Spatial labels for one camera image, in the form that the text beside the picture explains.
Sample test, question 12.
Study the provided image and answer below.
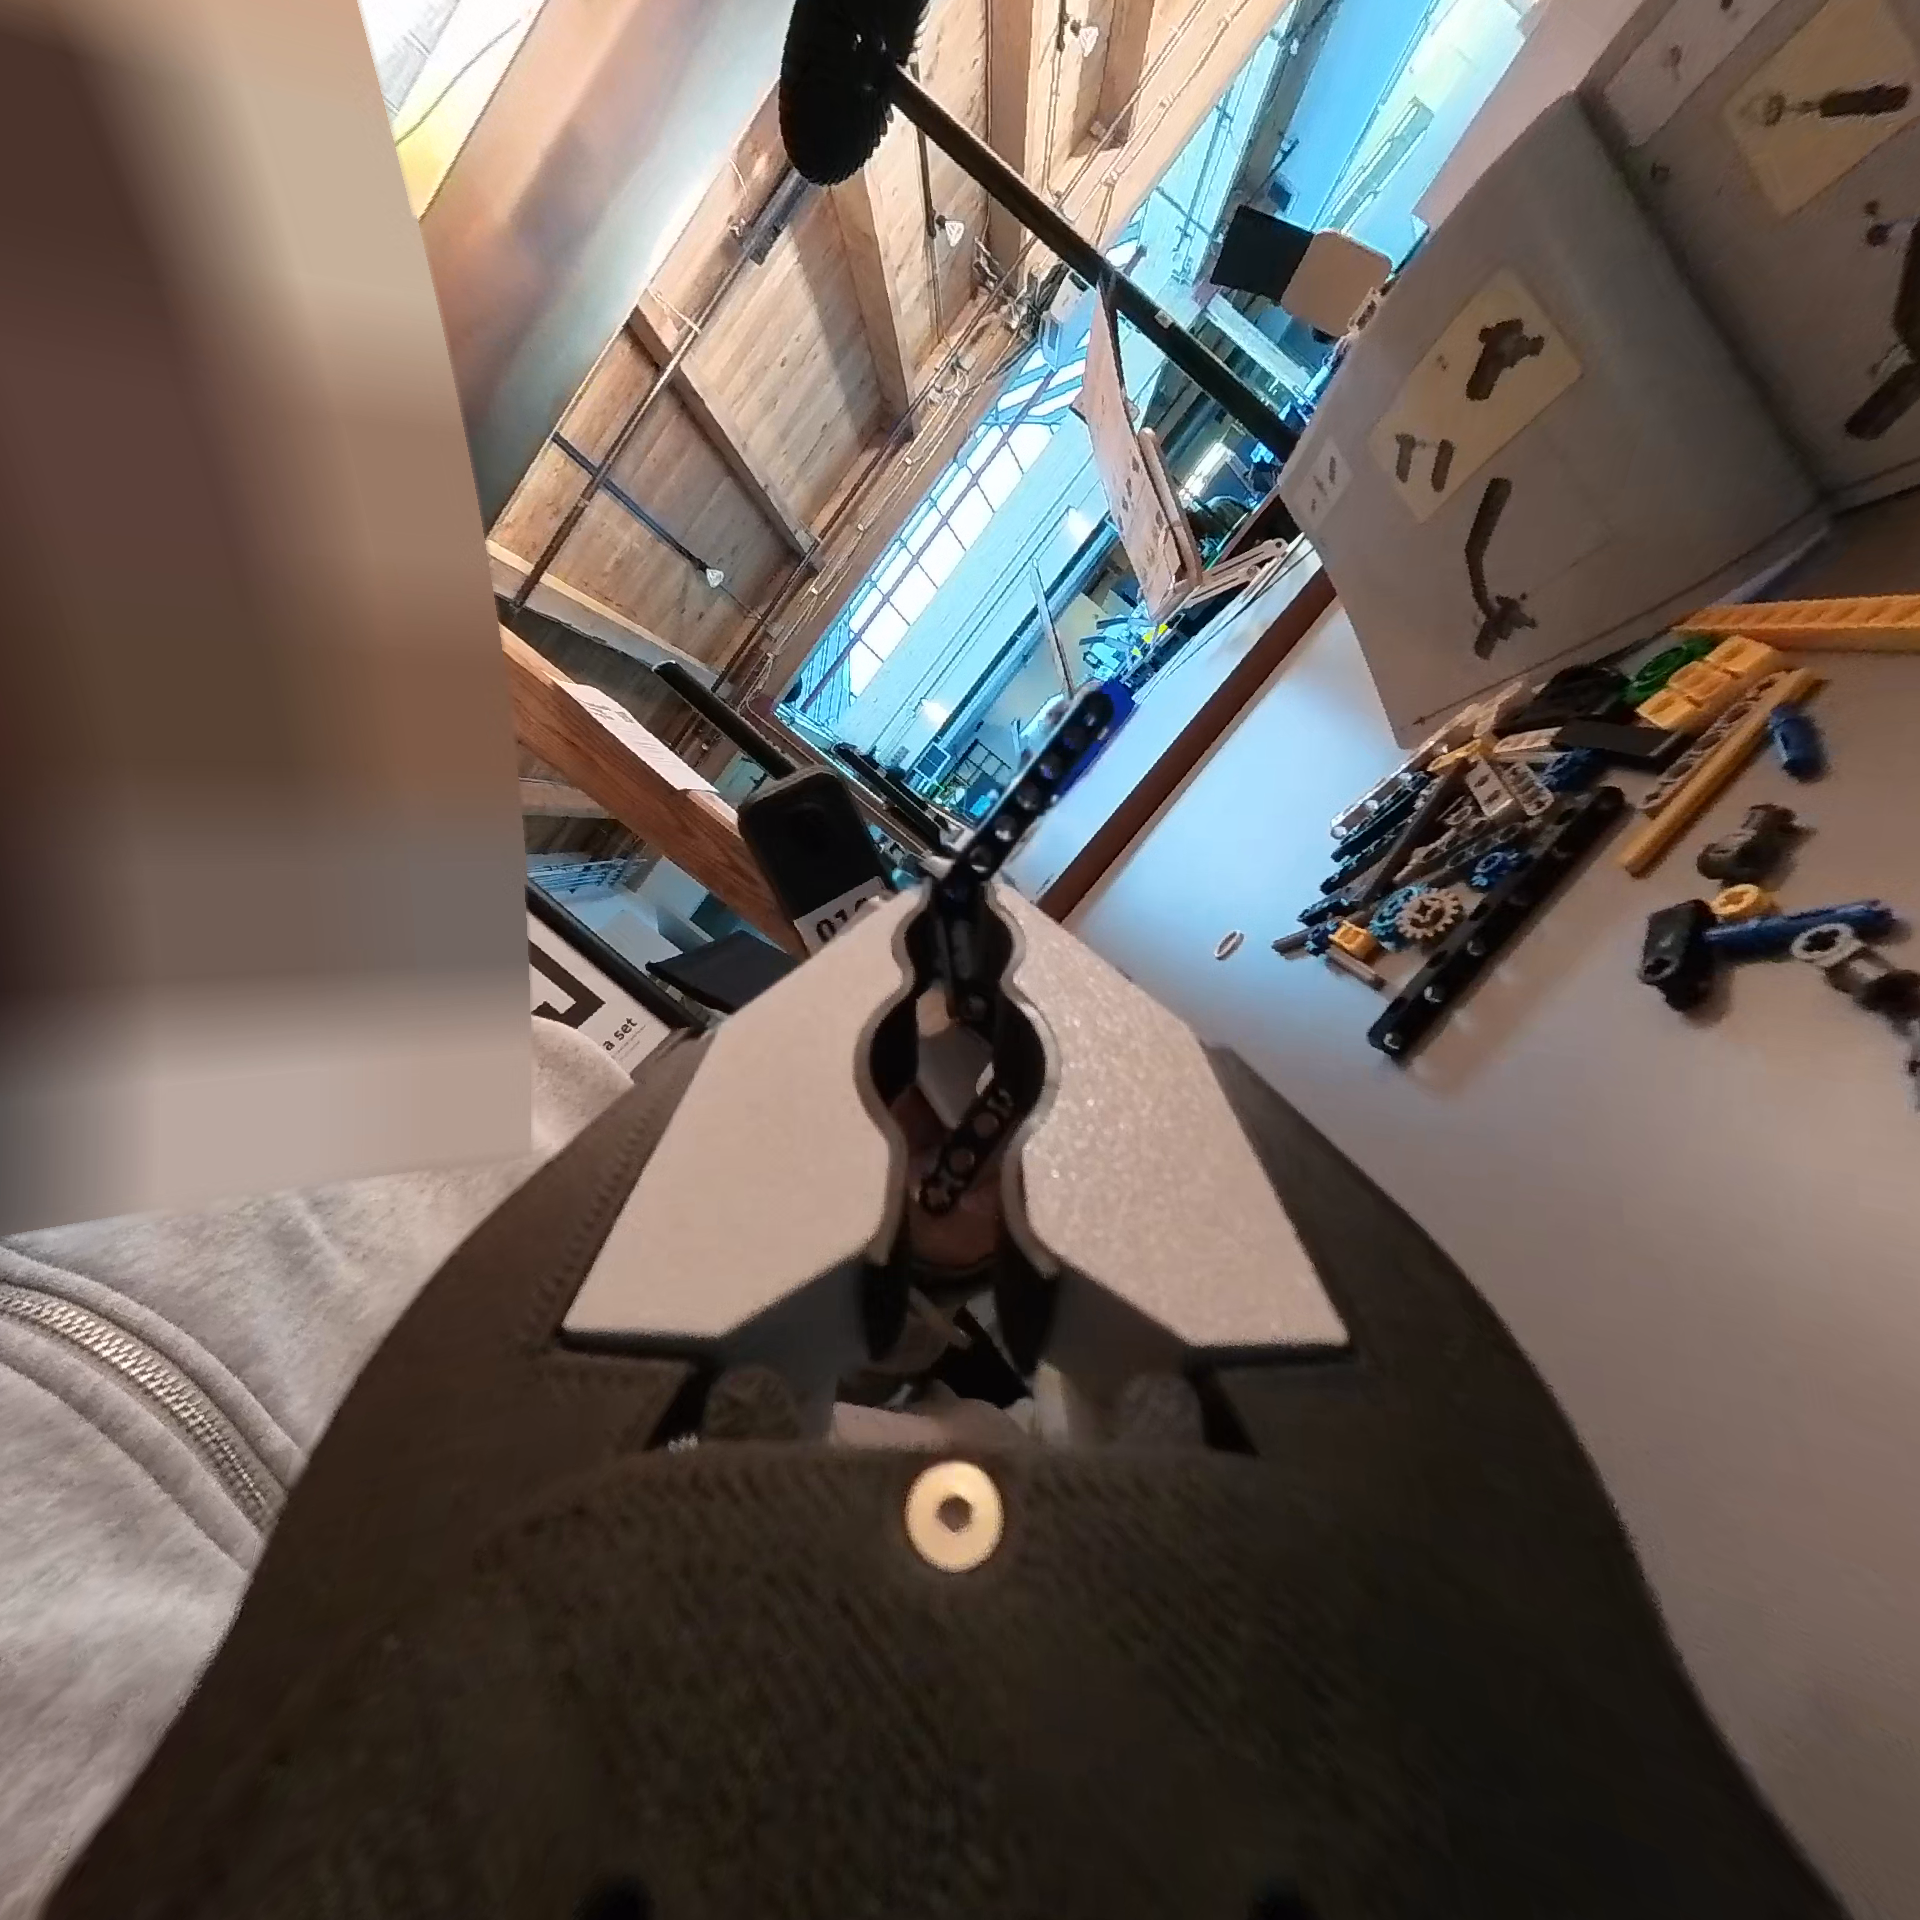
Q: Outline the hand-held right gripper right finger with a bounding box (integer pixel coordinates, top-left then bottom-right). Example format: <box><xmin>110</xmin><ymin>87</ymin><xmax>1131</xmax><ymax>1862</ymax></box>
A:
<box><xmin>978</xmin><ymin>890</ymin><xmax>1348</xmax><ymax>1370</ymax></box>

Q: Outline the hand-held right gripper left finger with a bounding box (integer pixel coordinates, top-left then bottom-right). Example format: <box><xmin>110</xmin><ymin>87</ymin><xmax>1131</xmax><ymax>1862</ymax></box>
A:
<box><xmin>563</xmin><ymin>890</ymin><xmax>942</xmax><ymax>1366</ymax></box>

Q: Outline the black angled lego beam assembly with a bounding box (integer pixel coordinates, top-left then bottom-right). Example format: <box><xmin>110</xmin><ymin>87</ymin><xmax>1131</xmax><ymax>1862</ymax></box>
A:
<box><xmin>901</xmin><ymin>689</ymin><xmax>1121</xmax><ymax>1353</ymax></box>

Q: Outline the long black lego beam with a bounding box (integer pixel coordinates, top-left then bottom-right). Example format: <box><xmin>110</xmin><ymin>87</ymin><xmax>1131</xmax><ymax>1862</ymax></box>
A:
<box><xmin>1366</xmin><ymin>785</ymin><xmax>1630</xmax><ymax>1058</ymax></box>

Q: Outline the pile of lego pieces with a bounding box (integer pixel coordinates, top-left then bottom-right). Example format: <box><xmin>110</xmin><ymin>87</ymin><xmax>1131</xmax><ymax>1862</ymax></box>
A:
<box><xmin>1271</xmin><ymin>667</ymin><xmax>1637</xmax><ymax>992</ymax></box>

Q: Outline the lego instruction booklet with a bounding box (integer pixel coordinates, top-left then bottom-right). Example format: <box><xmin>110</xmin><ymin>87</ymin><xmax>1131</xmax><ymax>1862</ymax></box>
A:
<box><xmin>1275</xmin><ymin>0</ymin><xmax>1920</xmax><ymax>753</ymax></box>

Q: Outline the long blue lego pin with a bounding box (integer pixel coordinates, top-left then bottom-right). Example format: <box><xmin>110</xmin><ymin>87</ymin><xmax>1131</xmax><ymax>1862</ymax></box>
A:
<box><xmin>1702</xmin><ymin>902</ymin><xmax>1889</xmax><ymax>961</ymax></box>

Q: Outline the dark grey lego connector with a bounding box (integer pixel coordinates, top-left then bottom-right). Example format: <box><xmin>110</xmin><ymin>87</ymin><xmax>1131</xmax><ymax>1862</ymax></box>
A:
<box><xmin>1698</xmin><ymin>802</ymin><xmax>1799</xmax><ymax>887</ymax></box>

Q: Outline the grey lego beam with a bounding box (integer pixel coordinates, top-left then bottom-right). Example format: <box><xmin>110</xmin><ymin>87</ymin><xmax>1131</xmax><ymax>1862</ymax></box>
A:
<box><xmin>1642</xmin><ymin>705</ymin><xmax>1772</xmax><ymax>818</ymax></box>

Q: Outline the yellow lego axle rod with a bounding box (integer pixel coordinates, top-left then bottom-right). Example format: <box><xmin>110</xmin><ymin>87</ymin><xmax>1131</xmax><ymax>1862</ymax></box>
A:
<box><xmin>1620</xmin><ymin>667</ymin><xmax>1823</xmax><ymax>876</ymax></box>

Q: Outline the yellow lego block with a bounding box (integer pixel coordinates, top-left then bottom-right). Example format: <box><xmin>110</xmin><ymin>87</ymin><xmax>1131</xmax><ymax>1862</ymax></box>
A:
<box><xmin>1635</xmin><ymin>634</ymin><xmax>1787</xmax><ymax>722</ymax></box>

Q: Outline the long yellow lego beam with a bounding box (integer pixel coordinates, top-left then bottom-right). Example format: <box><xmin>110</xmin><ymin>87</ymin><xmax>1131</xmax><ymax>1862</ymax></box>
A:
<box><xmin>1670</xmin><ymin>592</ymin><xmax>1920</xmax><ymax>655</ymax></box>

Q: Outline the wooden counter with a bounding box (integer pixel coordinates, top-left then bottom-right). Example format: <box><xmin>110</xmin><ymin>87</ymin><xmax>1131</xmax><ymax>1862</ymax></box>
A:
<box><xmin>498</xmin><ymin>623</ymin><xmax>798</xmax><ymax>963</ymax></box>

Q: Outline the dark flat panel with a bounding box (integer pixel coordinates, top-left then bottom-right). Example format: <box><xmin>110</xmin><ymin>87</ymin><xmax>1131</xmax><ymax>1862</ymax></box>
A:
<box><xmin>644</xmin><ymin>931</ymin><xmax>805</xmax><ymax>1039</ymax></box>

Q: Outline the black framed poster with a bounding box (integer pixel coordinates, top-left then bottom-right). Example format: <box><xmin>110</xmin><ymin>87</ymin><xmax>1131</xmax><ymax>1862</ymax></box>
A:
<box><xmin>525</xmin><ymin>884</ymin><xmax>707</xmax><ymax>1074</ymax></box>

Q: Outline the plywood stand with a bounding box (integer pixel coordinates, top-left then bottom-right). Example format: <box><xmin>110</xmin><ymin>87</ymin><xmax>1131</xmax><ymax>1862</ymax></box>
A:
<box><xmin>1079</xmin><ymin>292</ymin><xmax>1292</xmax><ymax>618</ymax></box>

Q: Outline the black pole stand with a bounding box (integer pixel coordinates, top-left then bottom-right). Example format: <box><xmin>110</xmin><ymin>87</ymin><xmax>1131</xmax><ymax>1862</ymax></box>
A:
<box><xmin>779</xmin><ymin>0</ymin><xmax>1307</xmax><ymax>460</ymax></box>

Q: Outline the grey hoodie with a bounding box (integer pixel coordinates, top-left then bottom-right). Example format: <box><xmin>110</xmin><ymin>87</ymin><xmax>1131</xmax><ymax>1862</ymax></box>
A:
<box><xmin>0</xmin><ymin>1019</ymin><xmax>707</xmax><ymax>1920</ymax></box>

